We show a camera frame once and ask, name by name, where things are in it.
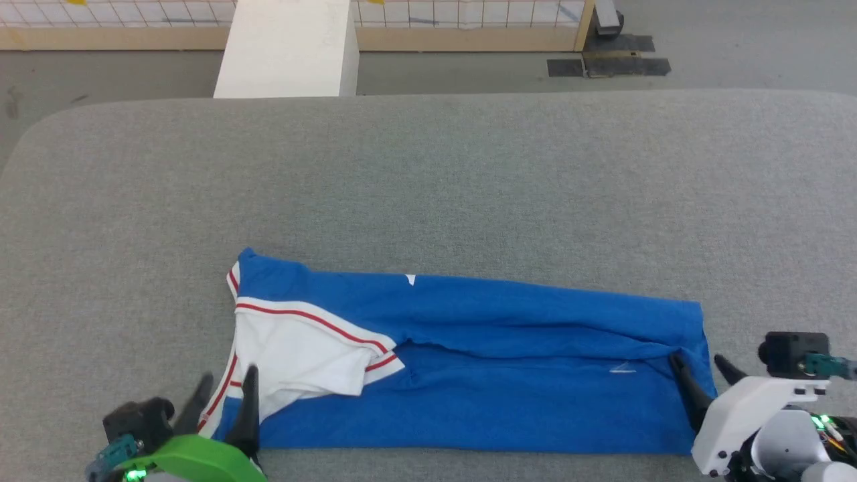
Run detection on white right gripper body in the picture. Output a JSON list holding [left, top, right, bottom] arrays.
[[690, 376, 832, 478]]

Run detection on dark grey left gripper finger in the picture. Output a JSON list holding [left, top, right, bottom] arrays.
[[174, 372, 215, 437], [224, 364, 262, 461]]

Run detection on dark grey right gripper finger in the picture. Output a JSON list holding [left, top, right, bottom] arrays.
[[668, 352, 716, 434], [712, 353, 749, 386]]

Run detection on green band left gripper body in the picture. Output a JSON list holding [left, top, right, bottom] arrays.
[[117, 434, 268, 482]]

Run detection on blue white red-striped garment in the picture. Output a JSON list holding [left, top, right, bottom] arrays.
[[196, 247, 718, 457]]

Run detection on long black floor tape patch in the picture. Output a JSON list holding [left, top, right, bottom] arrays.
[[546, 57, 672, 79]]

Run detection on short black floor tape patch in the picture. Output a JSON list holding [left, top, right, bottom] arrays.
[[581, 33, 657, 54]]

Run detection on white rectangular block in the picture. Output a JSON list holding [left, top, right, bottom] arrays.
[[213, 0, 360, 98]]

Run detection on grey metal stand foot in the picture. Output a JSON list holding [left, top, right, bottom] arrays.
[[593, 0, 626, 37]]

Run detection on wooden backdrop frame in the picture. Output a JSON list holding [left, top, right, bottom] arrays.
[[0, 0, 597, 52]]

